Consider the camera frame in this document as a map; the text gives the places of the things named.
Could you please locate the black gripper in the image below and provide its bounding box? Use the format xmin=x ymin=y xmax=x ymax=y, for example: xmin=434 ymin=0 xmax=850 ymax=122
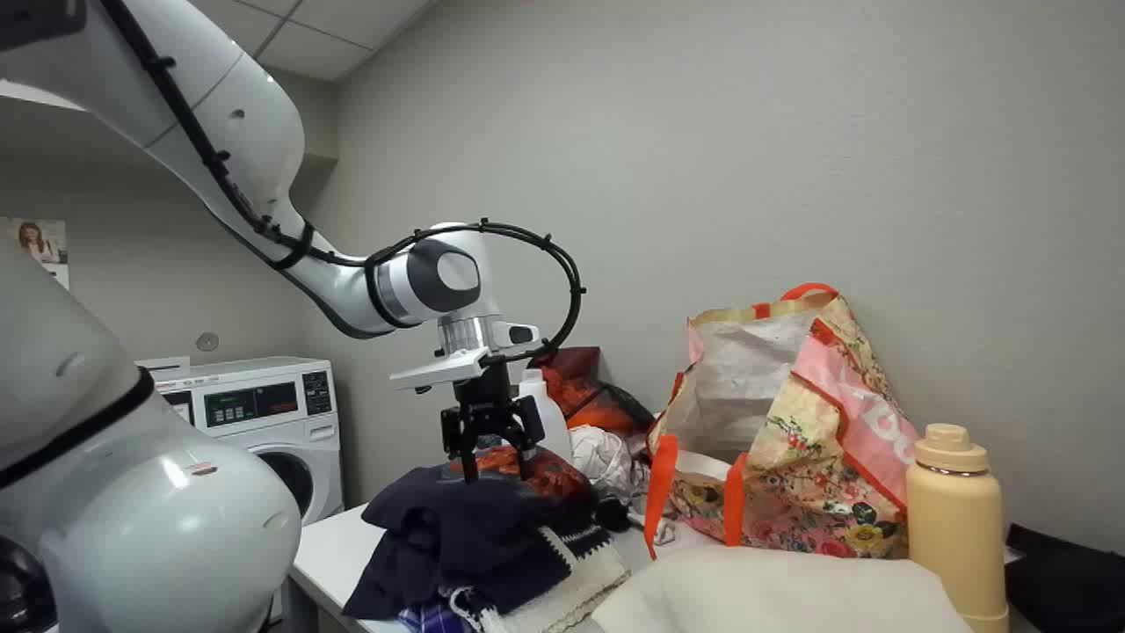
xmin=437 ymin=354 xmax=552 ymax=486

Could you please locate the dark red bag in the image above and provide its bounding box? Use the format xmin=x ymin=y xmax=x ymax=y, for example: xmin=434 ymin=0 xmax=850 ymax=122
xmin=537 ymin=346 xmax=642 ymax=436

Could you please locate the dark tote bag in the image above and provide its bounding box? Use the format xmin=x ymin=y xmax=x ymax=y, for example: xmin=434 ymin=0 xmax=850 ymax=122
xmin=565 ymin=422 xmax=651 ymax=507

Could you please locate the navy blue clothing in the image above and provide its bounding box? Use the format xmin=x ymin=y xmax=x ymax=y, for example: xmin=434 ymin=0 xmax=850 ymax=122
xmin=340 ymin=466 xmax=580 ymax=624

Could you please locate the pink floral shopping bag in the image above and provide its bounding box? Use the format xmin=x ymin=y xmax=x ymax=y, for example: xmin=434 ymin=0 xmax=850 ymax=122
xmin=640 ymin=279 xmax=926 ymax=562

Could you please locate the white detergent bottle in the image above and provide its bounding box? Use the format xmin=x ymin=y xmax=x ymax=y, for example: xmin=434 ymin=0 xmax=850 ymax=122
xmin=514 ymin=365 xmax=580 ymax=467

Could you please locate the orange printed cloth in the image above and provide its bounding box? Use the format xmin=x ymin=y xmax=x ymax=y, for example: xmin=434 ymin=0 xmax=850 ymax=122
xmin=476 ymin=439 xmax=598 ymax=507

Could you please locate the white striped cloth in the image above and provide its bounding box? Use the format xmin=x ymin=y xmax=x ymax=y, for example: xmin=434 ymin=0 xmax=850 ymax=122
xmin=495 ymin=523 xmax=632 ymax=633

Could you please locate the blue patterned cloth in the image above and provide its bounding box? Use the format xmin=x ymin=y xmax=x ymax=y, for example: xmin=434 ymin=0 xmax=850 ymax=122
xmin=395 ymin=588 xmax=487 ymax=633

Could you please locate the white washing machine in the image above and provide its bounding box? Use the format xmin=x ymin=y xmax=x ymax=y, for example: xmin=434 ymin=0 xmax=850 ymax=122
xmin=136 ymin=351 xmax=347 ymax=529

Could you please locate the cream towel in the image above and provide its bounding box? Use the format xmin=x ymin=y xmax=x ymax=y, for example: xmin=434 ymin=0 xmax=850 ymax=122
xmin=586 ymin=545 xmax=978 ymax=633

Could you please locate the tan drink bottle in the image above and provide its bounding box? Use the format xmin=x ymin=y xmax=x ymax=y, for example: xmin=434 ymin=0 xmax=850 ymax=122
xmin=905 ymin=419 xmax=1013 ymax=633

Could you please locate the black cloth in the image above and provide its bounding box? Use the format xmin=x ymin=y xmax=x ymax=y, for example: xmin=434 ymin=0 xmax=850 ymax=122
xmin=1003 ymin=520 xmax=1125 ymax=633

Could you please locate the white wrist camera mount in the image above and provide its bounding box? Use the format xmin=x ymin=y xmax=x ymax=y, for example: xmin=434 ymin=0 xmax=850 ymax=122
xmin=386 ymin=313 xmax=550 ymax=398

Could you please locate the wall poster with face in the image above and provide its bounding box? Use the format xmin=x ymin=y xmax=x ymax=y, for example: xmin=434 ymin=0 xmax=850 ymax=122
xmin=7 ymin=214 xmax=75 ymax=291

